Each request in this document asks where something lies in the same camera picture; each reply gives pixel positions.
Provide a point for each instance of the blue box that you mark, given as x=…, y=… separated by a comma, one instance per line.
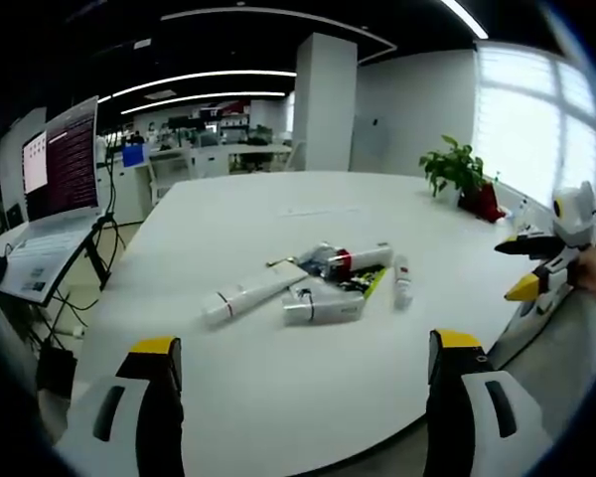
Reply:
x=133, y=156

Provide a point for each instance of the clear water bottle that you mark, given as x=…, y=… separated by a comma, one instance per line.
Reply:
x=521, y=211

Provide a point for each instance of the green potted plant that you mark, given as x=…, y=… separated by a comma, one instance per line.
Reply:
x=454, y=166

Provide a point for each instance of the open white laptop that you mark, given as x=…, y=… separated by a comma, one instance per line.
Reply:
x=62, y=164

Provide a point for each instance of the large window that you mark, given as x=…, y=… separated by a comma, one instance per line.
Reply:
x=536, y=119

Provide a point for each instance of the white skincare tube red cap band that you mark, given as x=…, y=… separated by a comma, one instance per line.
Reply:
x=365, y=256

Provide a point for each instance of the green black skincare packet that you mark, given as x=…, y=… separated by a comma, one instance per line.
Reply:
x=365, y=280

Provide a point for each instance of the white office desk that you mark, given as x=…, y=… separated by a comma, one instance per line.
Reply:
x=258, y=149

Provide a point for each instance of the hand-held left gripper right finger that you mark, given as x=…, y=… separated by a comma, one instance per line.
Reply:
x=482, y=407

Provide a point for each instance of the clear plastic skincare bottle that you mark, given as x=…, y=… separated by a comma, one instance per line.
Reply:
x=315, y=257

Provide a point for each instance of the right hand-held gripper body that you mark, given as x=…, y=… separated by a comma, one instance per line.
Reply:
x=573, y=211

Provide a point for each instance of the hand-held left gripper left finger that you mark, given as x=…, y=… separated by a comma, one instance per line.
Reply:
x=129, y=412

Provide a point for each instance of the small white skincare bottle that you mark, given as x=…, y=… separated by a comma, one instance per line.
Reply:
x=402, y=280

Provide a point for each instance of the white skincare bottle black mark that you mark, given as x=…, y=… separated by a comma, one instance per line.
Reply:
x=323, y=309

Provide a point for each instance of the long white skincare tube red band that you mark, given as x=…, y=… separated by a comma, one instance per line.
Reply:
x=248, y=297

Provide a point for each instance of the black laptop stand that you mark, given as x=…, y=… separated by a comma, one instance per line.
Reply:
x=97, y=248

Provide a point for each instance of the white skincare box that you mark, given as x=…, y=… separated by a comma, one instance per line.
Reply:
x=288, y=270

